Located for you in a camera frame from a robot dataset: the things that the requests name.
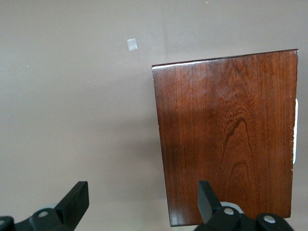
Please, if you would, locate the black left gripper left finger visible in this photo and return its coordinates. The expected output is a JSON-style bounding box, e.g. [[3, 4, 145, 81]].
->
[[14, 181, 90, 231]]

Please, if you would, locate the wooden drawer with white handle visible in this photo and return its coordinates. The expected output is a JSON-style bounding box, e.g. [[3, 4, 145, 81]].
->
[[292, 98, 299, 165]]

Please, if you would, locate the small grey tape square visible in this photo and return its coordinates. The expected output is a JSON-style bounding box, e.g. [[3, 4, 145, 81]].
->
[[127, 38, 138, 52]]

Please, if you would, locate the dark brown wooden cabinet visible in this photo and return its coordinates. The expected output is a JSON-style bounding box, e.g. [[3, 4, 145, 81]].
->
[[151, 49, 299, 227]]

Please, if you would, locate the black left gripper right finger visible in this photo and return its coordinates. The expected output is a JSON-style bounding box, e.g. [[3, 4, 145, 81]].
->
[[194, 180, 295, 231]]

